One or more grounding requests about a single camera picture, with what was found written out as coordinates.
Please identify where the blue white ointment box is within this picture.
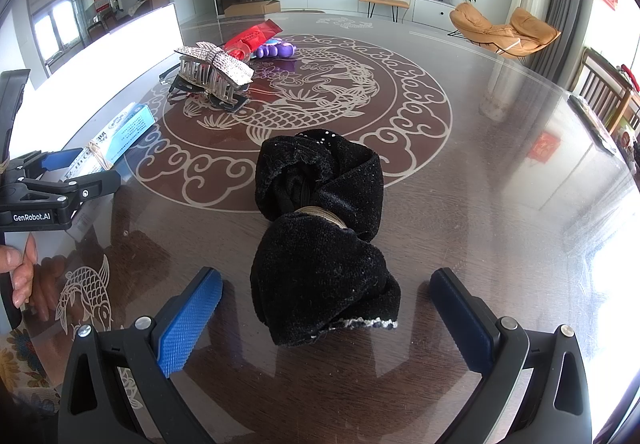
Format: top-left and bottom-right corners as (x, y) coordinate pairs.
(60, 103), (153, 185)

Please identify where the purple toy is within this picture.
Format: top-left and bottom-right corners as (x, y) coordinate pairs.
(251, 38), (300, 60)

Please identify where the cardboard box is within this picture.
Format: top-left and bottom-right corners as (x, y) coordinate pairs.
(223, 0), (282, 18)

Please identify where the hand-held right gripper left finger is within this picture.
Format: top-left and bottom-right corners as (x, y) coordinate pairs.
(59, 267), (224, 444)

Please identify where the person's left hand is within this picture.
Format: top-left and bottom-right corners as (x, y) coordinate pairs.
(0, 234), (40, 310)

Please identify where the orange lounge chair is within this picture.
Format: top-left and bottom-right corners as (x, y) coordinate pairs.
(448, 2), (562, 59)

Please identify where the tan rubber band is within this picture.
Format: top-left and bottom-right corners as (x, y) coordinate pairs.
(82, 139), (115, 171)

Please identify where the brown patterned desktop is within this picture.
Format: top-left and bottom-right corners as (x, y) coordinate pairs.
(0, 9), (640, 444)

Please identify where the clear rhinestone bow hair claw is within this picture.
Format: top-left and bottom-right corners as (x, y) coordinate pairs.
(174, 41), (255, 104)

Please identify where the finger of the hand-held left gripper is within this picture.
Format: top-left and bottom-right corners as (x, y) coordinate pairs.
(22, 171), (122, 213)
(7, 148), (84, 183)

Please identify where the person's floral clothing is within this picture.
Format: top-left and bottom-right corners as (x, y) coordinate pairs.
(0, 321), (62, 444)

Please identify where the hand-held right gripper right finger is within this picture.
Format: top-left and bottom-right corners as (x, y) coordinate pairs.
(430, 268), (593, 444)

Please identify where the black velvet rhinestone scrunchie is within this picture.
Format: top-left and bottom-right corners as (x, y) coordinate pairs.
(250, 128), (402, 349)

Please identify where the wooden bench with metal legs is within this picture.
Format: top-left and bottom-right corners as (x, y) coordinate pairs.
(358, 0), (412, 23)

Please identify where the wooden dining chair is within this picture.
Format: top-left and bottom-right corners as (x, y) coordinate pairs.
(570, 47), (634, 136)

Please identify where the red snack packet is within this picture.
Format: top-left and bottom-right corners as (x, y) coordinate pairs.
(222, 19), (284, 61)

